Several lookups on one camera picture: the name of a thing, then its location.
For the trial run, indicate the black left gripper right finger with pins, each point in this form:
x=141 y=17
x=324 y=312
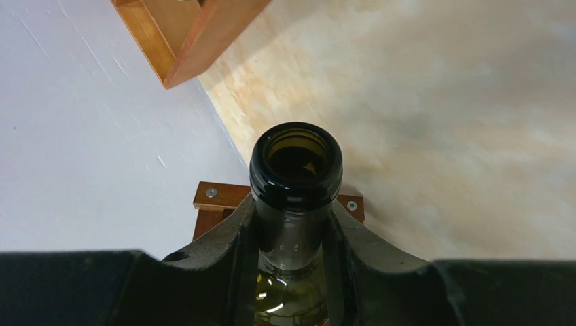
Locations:
x=372 y=282

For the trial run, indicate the brown wooden wine rack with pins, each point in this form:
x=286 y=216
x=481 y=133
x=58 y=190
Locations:
x=216 y=201

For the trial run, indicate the wooden compartment tray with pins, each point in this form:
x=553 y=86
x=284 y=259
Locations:
x=182 y=39

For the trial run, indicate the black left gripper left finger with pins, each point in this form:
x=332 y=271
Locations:
x=210 y=281

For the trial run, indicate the green bottle rack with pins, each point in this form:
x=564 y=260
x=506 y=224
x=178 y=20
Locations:
x=295 y=175

